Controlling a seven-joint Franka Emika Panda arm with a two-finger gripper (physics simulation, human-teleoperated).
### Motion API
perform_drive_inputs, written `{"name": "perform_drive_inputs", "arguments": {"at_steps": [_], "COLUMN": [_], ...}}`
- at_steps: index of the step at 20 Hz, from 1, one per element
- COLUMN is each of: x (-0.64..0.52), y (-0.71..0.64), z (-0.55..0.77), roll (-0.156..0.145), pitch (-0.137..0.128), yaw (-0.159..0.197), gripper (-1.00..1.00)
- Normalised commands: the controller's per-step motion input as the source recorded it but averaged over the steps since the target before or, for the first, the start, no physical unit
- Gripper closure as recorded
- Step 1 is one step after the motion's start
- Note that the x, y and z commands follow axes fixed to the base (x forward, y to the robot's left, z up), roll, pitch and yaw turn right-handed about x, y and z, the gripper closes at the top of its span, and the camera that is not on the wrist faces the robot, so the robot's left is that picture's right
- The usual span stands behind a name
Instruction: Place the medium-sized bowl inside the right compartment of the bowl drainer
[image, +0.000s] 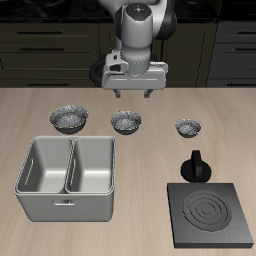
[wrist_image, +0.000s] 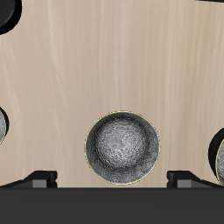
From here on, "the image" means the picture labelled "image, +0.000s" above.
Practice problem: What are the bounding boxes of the dark grey stove plate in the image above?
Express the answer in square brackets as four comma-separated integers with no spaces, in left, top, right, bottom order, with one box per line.
[166,182,255,249]

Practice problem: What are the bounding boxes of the medium grey speckled bowl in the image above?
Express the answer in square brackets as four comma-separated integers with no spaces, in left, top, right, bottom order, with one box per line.
[110,110,143,136]

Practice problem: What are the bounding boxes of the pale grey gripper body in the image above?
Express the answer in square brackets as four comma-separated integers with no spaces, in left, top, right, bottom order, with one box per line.
[101,61,169,91]

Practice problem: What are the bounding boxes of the small grey speckled bowl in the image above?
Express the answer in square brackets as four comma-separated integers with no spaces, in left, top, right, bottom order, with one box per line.
[175,118,202,139]

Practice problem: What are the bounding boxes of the dark kitchen cupboards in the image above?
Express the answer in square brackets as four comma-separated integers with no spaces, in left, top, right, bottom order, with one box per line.
[0,0,256,89]

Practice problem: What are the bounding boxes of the round black stove knob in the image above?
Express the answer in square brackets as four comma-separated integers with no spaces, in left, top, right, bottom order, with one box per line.
[180,149,213,184]

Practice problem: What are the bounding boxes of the large grey speckled bowl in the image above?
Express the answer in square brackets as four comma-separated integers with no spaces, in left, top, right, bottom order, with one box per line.
[49,105,90,135]

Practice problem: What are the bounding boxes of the white two-bin basket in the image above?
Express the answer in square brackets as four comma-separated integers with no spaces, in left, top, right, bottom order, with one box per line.
[13,135,117,223]

